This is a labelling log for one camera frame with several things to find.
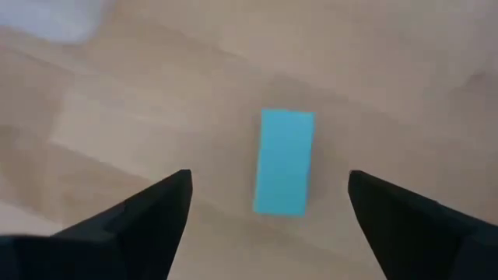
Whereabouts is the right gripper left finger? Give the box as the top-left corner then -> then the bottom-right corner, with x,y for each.
0,169 -> 194,280

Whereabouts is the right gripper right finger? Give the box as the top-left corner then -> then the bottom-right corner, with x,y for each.
347,169 -> 498,280

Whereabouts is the clear plastic bin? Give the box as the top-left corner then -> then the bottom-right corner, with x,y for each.
0,0 -> 112,44

